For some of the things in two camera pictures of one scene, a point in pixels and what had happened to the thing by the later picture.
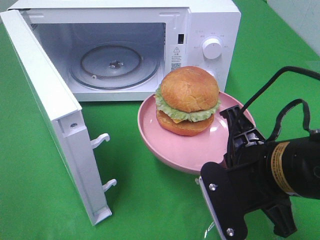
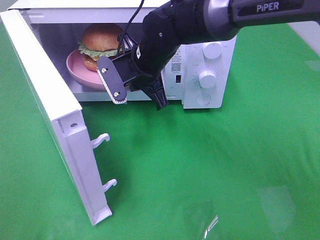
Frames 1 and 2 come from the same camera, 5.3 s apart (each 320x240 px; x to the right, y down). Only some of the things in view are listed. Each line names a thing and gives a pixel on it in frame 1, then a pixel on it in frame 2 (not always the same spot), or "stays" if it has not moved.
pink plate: x=189 y=153 to x=76 y=67
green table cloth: x=279 y=83 stays
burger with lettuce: x=187 y=101 to x=98 y=40
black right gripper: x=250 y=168 to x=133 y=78
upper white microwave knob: x=212 y=48 stays
